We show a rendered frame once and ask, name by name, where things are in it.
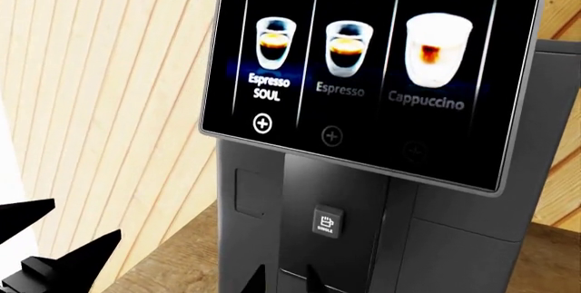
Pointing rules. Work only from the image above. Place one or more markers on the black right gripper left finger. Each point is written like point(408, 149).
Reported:
point(258, 282)

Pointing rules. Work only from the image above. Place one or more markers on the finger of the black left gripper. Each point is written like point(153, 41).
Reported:
point(84, 262)
point(22, 218)

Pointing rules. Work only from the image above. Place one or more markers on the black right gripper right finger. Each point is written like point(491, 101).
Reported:
point(314, 282)

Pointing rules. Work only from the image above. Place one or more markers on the square single cup button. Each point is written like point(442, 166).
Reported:
point(327, 221)

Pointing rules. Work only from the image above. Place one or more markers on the dark grey coffee machine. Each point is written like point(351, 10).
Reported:
point(458, 255)

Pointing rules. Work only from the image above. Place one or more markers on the black touchscreen display panel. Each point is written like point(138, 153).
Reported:
point(363, 129)

